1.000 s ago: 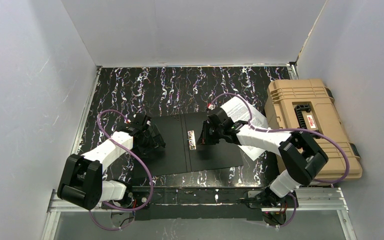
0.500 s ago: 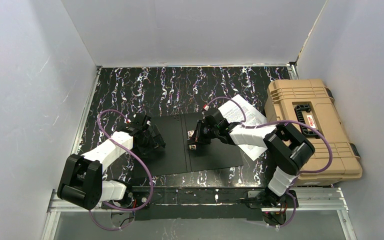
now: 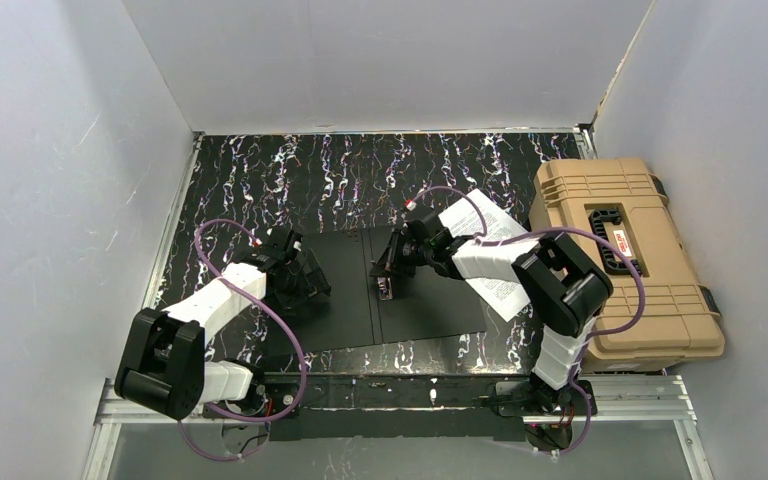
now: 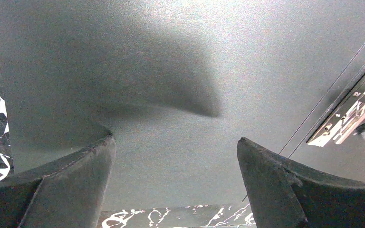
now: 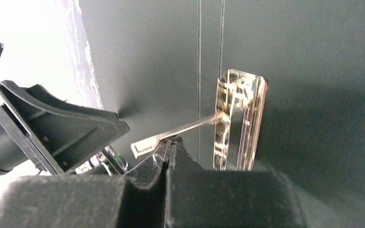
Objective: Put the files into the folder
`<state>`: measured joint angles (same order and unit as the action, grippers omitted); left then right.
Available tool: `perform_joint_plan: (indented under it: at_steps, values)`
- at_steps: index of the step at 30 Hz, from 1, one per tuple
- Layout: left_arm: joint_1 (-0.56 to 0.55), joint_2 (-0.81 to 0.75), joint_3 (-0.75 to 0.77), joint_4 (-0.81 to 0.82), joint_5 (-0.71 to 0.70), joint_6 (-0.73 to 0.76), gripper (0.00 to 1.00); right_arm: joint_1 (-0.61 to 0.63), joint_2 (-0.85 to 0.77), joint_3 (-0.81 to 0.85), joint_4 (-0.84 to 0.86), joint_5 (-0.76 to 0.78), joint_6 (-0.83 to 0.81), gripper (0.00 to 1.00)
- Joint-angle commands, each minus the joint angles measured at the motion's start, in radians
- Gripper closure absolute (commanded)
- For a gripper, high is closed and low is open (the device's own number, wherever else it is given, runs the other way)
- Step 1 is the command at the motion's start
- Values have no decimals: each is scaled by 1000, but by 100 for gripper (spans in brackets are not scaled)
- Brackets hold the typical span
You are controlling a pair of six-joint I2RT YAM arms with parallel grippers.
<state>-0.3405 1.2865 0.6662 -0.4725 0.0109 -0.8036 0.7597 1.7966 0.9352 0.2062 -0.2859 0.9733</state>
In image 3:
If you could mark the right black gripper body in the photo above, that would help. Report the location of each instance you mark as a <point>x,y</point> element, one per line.
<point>393,254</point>

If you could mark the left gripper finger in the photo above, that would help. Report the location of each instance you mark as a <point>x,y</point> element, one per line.
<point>290,301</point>
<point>313,281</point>

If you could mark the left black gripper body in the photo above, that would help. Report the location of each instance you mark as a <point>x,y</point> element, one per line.
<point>311,281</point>

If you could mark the printed white paper sheet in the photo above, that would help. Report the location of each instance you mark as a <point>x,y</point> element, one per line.
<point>496,225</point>

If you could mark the beige file folder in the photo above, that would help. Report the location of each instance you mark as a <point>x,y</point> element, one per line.
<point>424,306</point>

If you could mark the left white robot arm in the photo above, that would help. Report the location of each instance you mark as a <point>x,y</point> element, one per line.
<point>163,366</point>

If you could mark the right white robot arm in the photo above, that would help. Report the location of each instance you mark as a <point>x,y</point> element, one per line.
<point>562,285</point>

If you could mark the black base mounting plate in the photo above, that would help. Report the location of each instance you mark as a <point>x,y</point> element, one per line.
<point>402,406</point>

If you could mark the tan plastic tool case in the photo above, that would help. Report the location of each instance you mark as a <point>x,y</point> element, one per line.
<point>660,314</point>

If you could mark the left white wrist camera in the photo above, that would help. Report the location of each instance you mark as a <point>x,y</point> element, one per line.
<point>282,239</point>

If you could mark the aluminium frame rail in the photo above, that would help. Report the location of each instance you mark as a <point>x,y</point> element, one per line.
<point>645,428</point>

